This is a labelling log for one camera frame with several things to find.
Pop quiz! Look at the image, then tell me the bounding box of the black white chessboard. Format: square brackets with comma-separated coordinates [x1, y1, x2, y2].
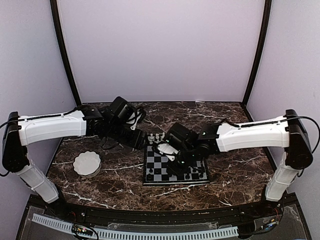
[142, 133, 210, 186]

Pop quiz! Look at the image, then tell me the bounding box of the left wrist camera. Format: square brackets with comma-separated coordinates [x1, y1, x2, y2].
[108, 96, 134, 124]

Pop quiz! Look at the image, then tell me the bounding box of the black front rail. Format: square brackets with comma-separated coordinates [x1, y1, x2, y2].
[27, 193, 298, 226]

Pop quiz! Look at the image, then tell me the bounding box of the white rook h-file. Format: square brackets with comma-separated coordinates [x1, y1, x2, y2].
[148, 133, 154, 142]

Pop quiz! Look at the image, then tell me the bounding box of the left black frame post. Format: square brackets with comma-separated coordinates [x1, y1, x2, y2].
[49, 0, 82, 106]

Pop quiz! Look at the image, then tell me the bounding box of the white perforated cable tray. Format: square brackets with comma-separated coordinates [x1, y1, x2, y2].
[31, 213, 239, 240]

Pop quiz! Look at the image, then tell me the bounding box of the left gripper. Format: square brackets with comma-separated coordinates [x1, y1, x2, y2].
[107, 121, 150, 150]

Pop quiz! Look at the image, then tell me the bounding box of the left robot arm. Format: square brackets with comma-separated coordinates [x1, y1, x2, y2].
[2, 103, 146, 218]

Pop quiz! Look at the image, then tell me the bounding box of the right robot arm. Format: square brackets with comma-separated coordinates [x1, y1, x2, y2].
[158, 109, 314, 217]

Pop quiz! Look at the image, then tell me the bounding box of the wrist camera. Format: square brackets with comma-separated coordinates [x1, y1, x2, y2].
[108, 96, 134, 124]
[164, 122, 192, 150]

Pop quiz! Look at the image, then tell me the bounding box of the black frame post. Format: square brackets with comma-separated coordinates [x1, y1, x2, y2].
[242, 0, 272, 107]
[49, 0, 82, 106]

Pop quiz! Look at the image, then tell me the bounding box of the right black frame post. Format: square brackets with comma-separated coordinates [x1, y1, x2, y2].
[242, 0, 272, 107]

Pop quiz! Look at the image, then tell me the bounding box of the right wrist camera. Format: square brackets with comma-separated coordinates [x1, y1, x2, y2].
[164, 122, 192, 150]

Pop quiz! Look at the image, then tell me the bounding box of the white scalloped bowl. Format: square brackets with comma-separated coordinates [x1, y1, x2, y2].
[72, 151, 102, 178]

